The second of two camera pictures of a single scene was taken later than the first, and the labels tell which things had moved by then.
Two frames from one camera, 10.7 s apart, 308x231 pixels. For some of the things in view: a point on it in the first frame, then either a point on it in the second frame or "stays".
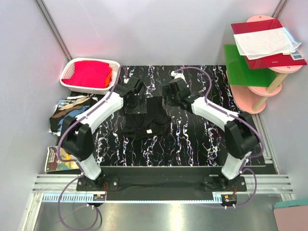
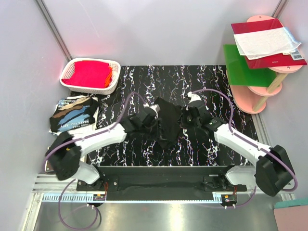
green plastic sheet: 239,73 stays
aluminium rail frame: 63,188 stays
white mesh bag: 258,44 stays
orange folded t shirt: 109,79 stays
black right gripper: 167,96 -> 188,115
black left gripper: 132,106 -> 149,119
